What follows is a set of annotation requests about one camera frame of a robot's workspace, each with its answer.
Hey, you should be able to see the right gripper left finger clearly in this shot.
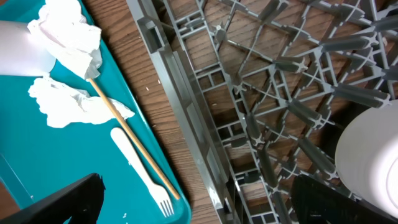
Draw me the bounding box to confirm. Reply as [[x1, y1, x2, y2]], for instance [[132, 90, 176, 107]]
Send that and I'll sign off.
[[1, 173, 105, 224]]

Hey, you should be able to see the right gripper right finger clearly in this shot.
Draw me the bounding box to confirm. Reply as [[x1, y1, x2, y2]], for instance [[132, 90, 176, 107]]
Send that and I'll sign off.
[[290, 175, 397, 224]]

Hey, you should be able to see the white bowl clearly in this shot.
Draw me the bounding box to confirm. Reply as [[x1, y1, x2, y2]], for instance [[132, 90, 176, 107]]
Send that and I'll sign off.
[[335, 100, 397, 218]]

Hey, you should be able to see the white plastic fork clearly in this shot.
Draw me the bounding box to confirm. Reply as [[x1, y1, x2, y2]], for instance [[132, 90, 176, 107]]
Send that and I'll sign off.
[[110, 128, 174, 217]]

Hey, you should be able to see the torn white tissue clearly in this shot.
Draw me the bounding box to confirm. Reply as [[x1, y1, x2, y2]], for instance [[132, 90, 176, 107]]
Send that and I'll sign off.
[[27, 76, 136, 129]]

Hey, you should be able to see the white paper cup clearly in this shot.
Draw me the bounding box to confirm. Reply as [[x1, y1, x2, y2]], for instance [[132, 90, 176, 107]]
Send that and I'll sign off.
[[1, 21, 56, 77]]

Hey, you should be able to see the white napkin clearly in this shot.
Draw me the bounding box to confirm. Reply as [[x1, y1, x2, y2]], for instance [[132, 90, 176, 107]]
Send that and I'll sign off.
[[27, 0, 103, 80]]

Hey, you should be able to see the grey dishwasher rack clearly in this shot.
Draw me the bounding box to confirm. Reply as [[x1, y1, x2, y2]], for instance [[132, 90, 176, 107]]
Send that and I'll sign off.
[[128, 0, 397, 223]]

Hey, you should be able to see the wooden chopstick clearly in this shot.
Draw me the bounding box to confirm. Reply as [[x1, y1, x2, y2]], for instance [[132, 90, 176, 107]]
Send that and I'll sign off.
[[87, 78, 180, 200]]

